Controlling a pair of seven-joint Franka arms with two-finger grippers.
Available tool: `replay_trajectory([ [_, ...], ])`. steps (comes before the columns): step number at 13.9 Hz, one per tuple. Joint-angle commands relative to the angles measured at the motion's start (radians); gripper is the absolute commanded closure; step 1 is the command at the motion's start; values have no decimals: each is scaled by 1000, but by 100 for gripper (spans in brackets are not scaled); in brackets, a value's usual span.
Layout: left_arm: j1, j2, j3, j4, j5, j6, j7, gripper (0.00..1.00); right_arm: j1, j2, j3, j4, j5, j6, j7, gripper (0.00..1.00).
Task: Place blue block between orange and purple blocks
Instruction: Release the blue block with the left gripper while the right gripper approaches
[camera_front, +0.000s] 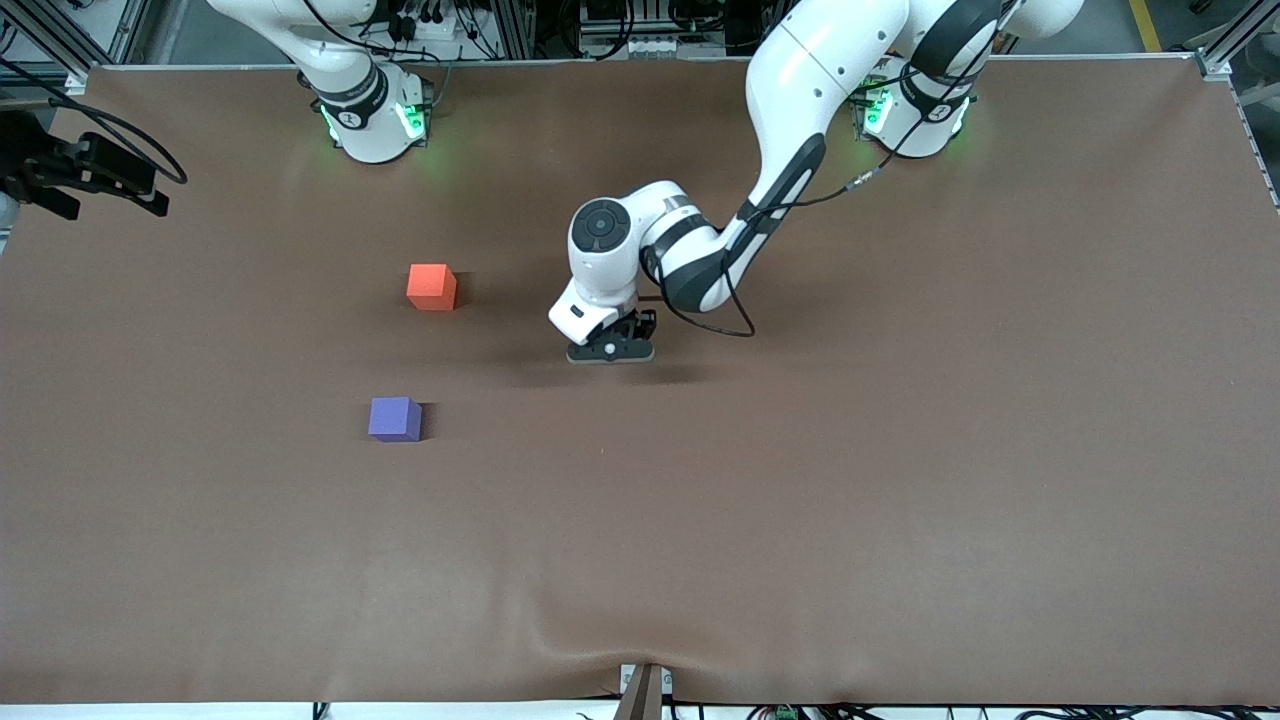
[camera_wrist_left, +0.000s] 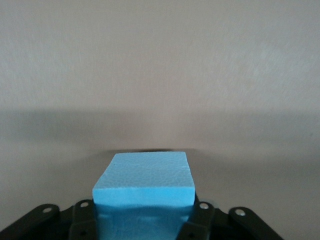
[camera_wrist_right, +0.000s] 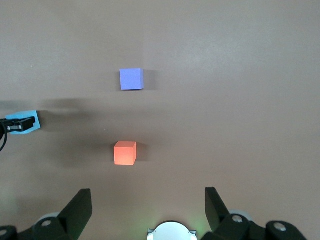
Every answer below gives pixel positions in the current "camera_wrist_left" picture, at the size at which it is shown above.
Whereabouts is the blue foam block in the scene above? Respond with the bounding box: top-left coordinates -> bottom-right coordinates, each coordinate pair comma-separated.
91,151 -> 196,240

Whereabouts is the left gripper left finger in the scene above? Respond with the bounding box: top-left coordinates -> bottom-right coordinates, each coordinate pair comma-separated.
0,198 -> 100,240

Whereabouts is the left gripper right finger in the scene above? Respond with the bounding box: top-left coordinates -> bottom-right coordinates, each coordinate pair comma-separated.
177,198 -> 285,240

